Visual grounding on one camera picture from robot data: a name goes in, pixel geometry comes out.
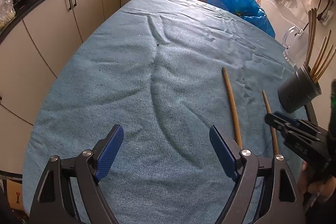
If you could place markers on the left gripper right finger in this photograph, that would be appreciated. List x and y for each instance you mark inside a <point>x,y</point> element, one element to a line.
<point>279,199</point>

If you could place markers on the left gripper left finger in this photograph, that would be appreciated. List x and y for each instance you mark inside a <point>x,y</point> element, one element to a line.
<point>54,200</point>

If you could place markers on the dark chopstick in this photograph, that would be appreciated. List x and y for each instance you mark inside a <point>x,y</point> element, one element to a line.
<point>321,53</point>

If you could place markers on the lower kitchen cabinets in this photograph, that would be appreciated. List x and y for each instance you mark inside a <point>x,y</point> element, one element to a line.
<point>34,49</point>

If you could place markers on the person right hand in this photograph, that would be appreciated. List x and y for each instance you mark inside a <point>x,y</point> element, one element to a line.
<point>305,184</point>

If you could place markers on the black utensil holder cup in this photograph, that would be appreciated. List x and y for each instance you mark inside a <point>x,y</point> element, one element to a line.
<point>298,90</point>

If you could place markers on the clear glass mug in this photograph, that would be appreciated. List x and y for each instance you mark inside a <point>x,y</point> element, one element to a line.
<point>295,43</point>

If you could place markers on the blue towel table cover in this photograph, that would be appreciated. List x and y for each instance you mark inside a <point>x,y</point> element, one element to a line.
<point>155,68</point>

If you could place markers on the blue plastic bag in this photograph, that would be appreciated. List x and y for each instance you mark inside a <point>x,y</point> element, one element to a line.
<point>248,10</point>

